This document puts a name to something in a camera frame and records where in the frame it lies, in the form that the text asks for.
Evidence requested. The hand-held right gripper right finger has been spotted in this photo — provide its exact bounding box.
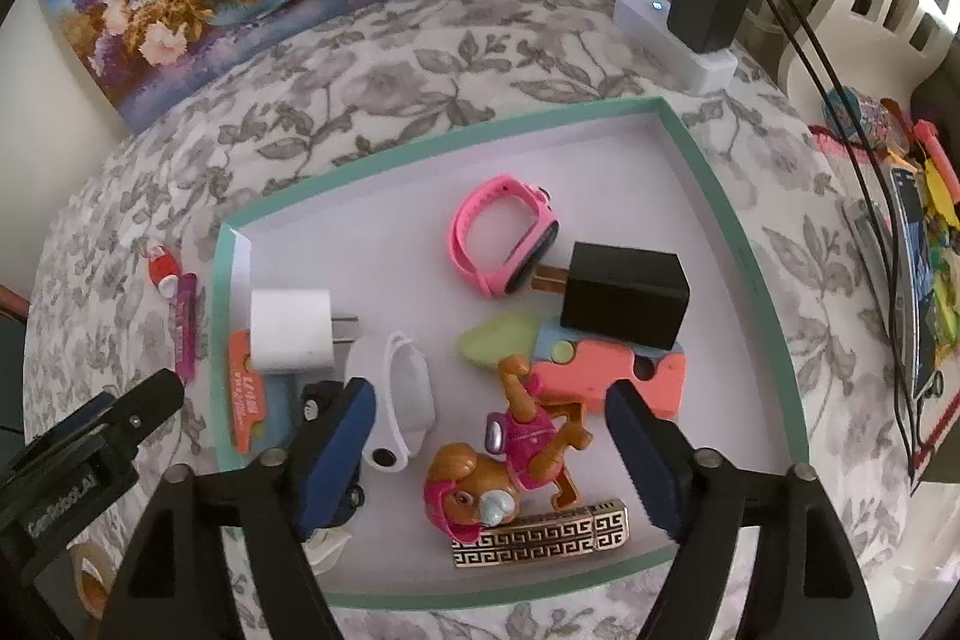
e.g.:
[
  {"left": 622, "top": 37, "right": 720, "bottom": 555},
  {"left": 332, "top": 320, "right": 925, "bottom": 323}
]
[{"left": 604, "top": 381, "right": 882, "bottom": 640}]

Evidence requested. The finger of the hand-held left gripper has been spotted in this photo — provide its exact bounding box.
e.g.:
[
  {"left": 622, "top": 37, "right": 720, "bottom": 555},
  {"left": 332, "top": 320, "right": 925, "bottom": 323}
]
[{"left": 22, "top": 368, "right": 187, "bottom": 468}]

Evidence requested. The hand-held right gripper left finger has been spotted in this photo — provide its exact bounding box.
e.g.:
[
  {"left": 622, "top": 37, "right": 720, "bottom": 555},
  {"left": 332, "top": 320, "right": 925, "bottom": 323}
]
[{"left": 105, "top": 376, "right": 377, "bottom": 640}]

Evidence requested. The black toy car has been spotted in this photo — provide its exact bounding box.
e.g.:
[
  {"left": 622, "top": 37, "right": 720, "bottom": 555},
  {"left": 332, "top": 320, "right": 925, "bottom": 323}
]
[{"left": 300, "top": 377, "right": 368, "bottom": 525}]

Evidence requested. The white smartwatch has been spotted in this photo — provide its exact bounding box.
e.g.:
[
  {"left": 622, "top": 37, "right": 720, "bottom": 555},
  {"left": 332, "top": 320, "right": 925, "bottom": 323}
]
[{"left": 345, "top": 329, "right": 437, "bottom": 474}]

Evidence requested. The orange blue card pack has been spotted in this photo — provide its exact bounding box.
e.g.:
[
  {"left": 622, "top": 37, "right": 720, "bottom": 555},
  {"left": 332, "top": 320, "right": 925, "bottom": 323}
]
[{"left": 225, "top": 329, "right": 293, "bottom": 453}]

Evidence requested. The brown pink dog toy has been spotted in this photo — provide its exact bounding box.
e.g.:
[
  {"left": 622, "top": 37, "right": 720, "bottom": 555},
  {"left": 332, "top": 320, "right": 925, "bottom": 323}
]
[{"left": 421, "top": 353, "right": 593, "bottom": 545}]

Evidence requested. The gold patterned rectangular case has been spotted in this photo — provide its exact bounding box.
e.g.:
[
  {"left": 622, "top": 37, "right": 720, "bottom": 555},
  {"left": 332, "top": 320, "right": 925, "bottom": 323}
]
[{"left": 450, "top": 497, "right": 631, "bottom": 570}]

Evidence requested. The white wall charger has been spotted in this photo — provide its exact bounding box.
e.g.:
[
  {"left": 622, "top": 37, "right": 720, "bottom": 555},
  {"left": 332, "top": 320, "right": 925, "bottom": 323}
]
[{"left": 249, "top": 287, "right": 359, "bottom": 377}]

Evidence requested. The black wall charger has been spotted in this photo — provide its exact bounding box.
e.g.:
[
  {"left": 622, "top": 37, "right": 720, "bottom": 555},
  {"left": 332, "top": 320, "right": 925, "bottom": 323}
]
[{"left": 531, "top": 241, "right": 691, "bottom": 350}]

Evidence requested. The pale green plastic piece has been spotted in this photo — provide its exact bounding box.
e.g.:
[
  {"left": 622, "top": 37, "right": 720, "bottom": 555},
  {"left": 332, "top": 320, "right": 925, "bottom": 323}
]
[{"left": 459, "top": 314, "right": 537, "bottom": 375}]

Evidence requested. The pink smartwatch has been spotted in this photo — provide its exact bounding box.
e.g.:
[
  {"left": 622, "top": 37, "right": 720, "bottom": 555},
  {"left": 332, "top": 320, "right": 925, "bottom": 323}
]
[{"left": 448, "top": 173, "right": 560, "bottom": 300}]

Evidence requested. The teal shallow cardboard box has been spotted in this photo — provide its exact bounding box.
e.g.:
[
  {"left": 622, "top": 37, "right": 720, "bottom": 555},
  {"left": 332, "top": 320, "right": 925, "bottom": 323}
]
[{"left": 210, "top": 96, "right": 811, "bottom": 611}]

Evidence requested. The tan tape roll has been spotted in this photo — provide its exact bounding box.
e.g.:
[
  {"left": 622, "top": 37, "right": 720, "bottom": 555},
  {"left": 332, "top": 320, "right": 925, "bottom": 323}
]
[{"left": 67, "top": 539, "right": 113, "bottom": 618}]

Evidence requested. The pink purple flat stick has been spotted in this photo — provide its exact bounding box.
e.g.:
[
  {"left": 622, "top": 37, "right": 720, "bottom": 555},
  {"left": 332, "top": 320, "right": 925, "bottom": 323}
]
[{"left": 174, "top": 272, "right": 200, "bottom": 382}]

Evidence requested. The red white small tube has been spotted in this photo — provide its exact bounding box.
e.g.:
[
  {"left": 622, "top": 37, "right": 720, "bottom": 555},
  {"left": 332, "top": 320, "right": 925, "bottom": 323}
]
[{"left": 146, "top": 242, "right": 182, "bottom": 296}]

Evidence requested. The dark glass cabinet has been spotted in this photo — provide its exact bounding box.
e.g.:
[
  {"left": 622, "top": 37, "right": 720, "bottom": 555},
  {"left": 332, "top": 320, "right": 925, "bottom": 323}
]
[{"left": 0, "top": 310, "right": 27, "bottom": 446}]

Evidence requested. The dark blue book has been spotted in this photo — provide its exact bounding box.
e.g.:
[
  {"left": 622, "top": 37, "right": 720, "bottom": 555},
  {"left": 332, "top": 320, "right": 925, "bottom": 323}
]
[{"left": 889, "top": 164, "right": 942, "bottom": 397}]

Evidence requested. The pile of colourful stationery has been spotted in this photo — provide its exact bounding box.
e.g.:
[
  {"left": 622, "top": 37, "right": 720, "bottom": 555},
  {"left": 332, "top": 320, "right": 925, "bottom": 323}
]
[{"left": 881, "top": 96, "right": 960, "bottom": 356}]

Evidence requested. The colourful round container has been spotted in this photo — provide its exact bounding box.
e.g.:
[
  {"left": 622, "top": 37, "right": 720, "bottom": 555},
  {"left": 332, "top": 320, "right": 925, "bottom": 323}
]
[{"left": 821, "top": 85, "right": 893, "bottom": 146}]

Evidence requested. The white power strip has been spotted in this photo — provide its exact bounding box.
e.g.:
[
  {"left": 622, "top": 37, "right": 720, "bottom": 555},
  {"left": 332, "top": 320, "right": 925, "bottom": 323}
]
[{"left": 613, "top": 0, "right": 740, "bottom": 97}]

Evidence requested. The black cable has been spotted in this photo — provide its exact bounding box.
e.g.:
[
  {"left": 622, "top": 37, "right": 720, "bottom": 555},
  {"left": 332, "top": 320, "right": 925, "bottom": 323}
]
[
  {"left": 705, "top": 0, "right": 920, "bottom": 468},
  {"left": 724, "top": 0, "right": 927, "bottom": 468}
]

